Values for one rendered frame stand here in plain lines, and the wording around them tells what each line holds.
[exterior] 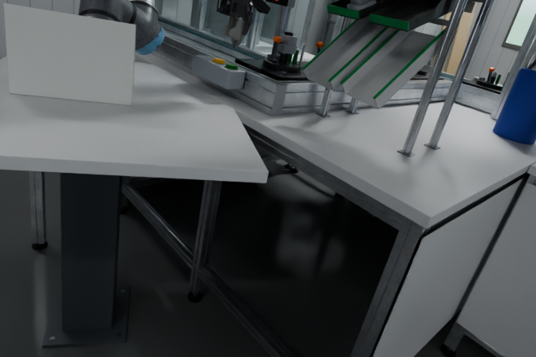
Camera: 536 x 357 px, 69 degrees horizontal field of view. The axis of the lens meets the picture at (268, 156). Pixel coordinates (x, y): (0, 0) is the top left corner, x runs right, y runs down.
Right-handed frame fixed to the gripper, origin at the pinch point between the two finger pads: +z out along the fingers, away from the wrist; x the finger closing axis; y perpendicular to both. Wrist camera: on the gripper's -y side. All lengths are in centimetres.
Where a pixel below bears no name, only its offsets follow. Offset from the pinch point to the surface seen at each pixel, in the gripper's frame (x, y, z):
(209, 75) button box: -6.7, 4.1, 12.0
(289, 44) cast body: 3.6, -20.1, -2.1
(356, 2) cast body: 32.2, -12.1, -19.1
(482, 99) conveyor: 33, -138, 12
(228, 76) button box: 3.3, 4.0, 9.4
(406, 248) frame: 74, 4, 28
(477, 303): 81, -68, 74
